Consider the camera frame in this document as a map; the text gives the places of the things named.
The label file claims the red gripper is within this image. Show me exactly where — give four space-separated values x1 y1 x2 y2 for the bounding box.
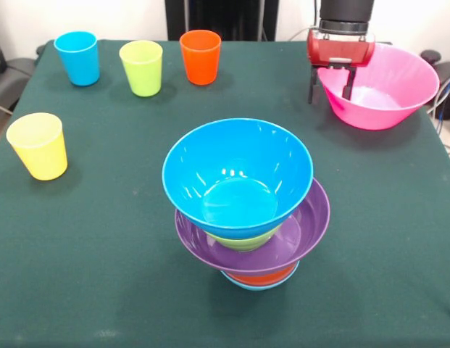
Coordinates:
306 28 377 105

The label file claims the large pink plastic bowl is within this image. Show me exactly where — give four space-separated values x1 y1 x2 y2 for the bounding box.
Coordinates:
317 42 441 131

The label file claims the large blue plastic bowl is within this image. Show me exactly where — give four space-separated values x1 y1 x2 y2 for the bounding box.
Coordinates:
162 117 314 240

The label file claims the purple plastic bowl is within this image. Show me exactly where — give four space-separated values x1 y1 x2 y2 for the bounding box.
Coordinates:
175 177 331 276

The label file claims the small green plastic bowl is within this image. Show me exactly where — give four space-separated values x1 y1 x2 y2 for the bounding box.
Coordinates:
206 224 283 252

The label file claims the orange plastic bowl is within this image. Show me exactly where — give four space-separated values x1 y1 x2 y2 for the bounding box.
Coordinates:
228 263 299 287

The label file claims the small blue plastic bowl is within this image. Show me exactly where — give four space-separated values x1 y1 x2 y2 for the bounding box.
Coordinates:
221 266 301 291

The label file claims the orange plastic cup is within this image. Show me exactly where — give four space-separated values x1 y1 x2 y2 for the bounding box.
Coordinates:
179 29 222 86

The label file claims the lime green plastic cup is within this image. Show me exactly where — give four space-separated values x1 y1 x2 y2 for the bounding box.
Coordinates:
118 39 164 98

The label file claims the blue plastic cup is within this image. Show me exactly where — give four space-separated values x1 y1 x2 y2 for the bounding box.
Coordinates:
53 30 101 87

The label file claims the dark green tablecloth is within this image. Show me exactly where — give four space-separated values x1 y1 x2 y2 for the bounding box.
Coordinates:
0 38 450 348

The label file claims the yellow plastic cup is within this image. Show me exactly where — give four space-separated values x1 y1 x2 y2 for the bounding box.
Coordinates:
6 112 69 181

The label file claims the black chair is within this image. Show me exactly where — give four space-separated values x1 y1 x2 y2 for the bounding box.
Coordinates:
0 25 43 113

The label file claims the blue cable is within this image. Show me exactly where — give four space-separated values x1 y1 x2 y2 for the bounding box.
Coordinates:
429 72 450 121

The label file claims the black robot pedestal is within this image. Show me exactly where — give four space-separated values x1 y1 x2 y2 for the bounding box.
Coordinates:
166 0 280 41

